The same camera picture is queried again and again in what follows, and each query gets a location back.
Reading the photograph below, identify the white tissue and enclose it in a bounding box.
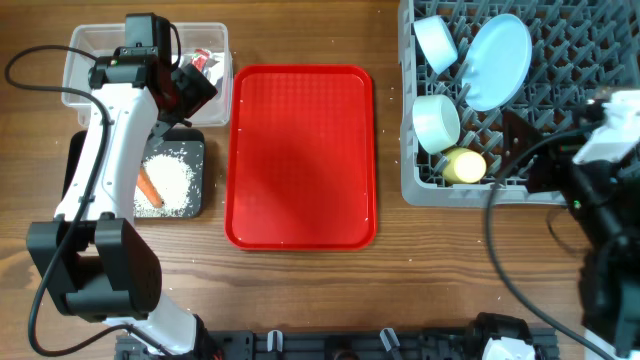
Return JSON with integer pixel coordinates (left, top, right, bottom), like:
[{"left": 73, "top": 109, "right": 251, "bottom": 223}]
[{"left": 172, "top": 50, "right": 225, "bottom": 87}]

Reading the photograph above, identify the red snack wrapper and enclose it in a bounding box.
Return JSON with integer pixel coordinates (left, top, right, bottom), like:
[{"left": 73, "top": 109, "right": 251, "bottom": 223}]
[{"left": 190, "top": 48, "right": 212, "bottom": 72}]

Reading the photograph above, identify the yellow plastic cup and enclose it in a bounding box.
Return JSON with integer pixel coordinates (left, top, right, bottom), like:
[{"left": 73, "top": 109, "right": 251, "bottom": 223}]
[{"left": 442, "top": 148, "right": 487, "bottom": 184}]

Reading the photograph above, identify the large light blue plate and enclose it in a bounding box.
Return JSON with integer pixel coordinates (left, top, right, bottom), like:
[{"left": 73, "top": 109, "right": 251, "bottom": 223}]
[{"left": 461, "top": 13, "right": 533, "bottom": 112}]

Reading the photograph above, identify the mint green bowl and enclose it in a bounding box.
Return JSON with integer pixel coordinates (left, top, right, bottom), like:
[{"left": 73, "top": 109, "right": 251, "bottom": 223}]
[{"left": 412, "top": 94, "right": 460, "bottom": 154}]

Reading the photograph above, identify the white rice pile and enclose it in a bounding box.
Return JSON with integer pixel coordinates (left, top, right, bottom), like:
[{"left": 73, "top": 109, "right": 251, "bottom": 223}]
[{"left": 134, "top": 154, "right": 195, "bottom": 218}]

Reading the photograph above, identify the orange carrot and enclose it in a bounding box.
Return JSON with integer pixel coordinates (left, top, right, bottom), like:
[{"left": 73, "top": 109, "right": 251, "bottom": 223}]
[{"left": 137, "top": 166, "right": 164, "bottom": 208}]

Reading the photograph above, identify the small light blue bowl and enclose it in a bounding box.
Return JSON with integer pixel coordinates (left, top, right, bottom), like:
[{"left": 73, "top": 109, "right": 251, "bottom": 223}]
[{"left": 413, "top": 16, "right": 458, "bottom": 74}]

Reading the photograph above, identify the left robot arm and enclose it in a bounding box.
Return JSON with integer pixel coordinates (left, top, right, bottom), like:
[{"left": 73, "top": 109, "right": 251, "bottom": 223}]
[{"left": 27, "top": 13, "right": 222, "bottom": 359}]

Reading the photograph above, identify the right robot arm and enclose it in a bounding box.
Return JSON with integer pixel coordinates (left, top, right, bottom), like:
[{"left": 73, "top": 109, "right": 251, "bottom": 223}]
[{"left": 483, "top": 104, "right": 639, "bottom": 359}]

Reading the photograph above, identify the grey dishwasher rack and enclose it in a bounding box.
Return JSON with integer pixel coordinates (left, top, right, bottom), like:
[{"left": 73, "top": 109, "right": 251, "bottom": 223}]
[{"left": 397, "top": 0, "right": 639, "bottom": 207}]

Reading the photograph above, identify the black tray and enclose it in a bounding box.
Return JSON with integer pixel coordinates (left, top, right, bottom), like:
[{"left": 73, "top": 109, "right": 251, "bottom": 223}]
[{"left": 62, "top": 128, "right": 207, "bottom": 220}]

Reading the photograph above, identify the clear plastic bin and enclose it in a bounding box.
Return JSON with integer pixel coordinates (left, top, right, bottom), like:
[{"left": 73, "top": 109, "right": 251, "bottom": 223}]
[{"left": 61, "top": 22, "right": 234, "bottom": 127}]

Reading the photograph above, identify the red serving tray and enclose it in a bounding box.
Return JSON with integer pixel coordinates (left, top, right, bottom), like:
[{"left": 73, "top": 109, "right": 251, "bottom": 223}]
[{"left": 224, "top": 64, "right": 377, "bottom": 251}]

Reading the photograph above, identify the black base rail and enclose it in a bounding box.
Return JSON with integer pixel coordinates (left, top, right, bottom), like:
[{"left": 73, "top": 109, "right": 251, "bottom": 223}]
[{"left": 114, "top": 328, "right": 560, "bottom": 360}]

